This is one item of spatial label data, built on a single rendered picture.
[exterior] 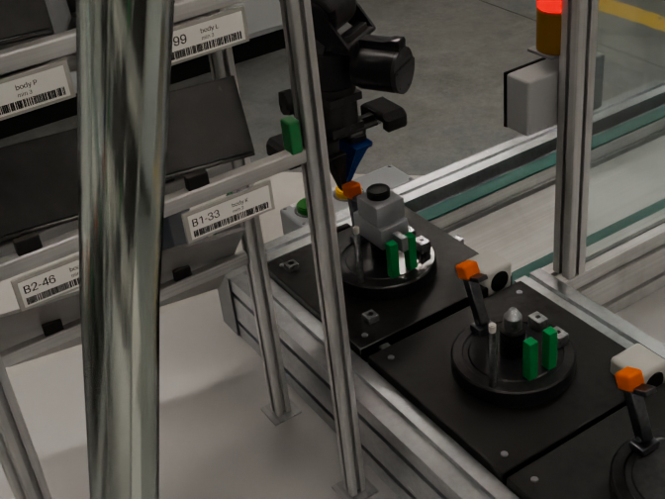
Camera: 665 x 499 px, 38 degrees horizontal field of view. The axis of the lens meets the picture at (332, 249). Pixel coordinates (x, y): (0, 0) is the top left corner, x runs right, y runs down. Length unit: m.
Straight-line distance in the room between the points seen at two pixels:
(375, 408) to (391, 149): 2.64
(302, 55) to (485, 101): 3.20
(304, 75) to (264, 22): 3.76
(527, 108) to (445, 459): 0.41
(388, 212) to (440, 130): 2.59
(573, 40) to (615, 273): 0.36
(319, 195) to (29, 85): 0.29
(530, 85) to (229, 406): 0.56
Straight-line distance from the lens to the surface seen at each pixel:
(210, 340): 1.41
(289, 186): 1.75
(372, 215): 1.23
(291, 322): 1.25
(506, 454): 1.04
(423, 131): 3.81
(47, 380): 1.42
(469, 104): 4.01
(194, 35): 0.79
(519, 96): 1.17
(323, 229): 0.92
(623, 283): 1.39
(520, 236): 1.47
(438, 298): 1.25
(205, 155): 0.89
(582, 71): 1.16
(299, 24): 0.84
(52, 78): 0.76
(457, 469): 1.05
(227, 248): 1.07
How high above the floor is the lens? 1.71
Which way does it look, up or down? 33 degrees down
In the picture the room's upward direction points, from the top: 7 degrees counter-clockwise
